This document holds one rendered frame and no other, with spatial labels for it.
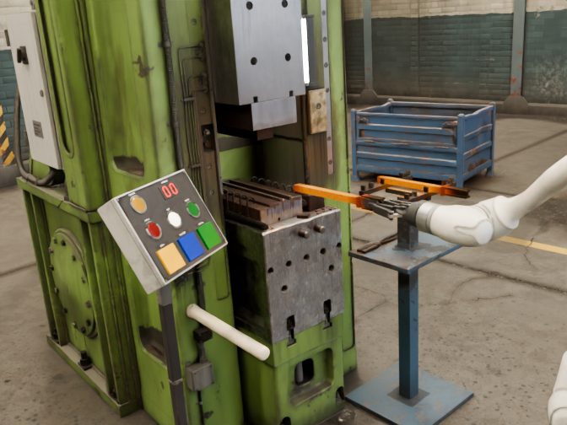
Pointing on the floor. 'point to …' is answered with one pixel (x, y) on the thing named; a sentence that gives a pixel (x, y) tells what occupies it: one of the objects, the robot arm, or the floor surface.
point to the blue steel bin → (423, 140)
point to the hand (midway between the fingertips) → (372, 202)
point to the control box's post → (171, 353)
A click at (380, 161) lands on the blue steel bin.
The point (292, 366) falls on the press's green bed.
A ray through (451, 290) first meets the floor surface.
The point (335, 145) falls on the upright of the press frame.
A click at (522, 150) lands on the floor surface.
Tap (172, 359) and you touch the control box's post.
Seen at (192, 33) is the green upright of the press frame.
